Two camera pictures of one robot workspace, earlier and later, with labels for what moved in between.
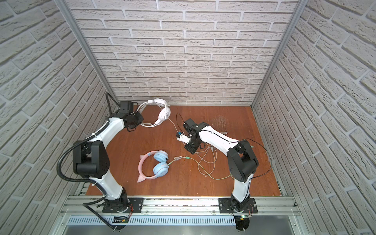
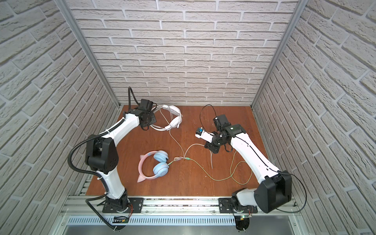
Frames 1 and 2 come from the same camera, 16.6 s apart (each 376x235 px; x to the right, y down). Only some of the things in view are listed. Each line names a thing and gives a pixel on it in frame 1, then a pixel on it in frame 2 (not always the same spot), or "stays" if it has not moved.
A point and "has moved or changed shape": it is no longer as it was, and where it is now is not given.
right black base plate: [224, 204] stays
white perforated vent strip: [156, 221] stays
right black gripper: [189, 147] to [211, 146]
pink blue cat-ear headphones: [160, 167] stays
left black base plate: [135, 205] stays
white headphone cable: [203, 151] to [183, 154]
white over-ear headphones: [164, 113] has moved or changed shape
